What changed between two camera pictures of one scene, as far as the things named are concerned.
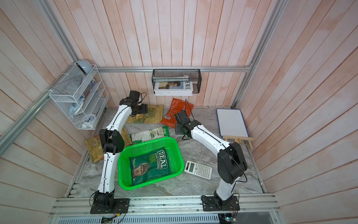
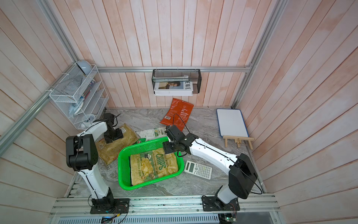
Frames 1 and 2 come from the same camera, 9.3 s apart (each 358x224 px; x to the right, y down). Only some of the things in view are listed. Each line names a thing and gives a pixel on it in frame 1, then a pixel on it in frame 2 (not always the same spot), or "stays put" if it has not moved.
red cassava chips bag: [177, 105] stays put
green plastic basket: [175, 161] stays put
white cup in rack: [88, 119] stays put
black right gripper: [177, 129] → [166, 146]
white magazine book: [173, 88] stays put
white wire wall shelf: [81, 93] stays put
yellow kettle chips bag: [154, 115] → [147, 166]
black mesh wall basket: [194, 75] stays put
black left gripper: [144, 109] → [119, 135]
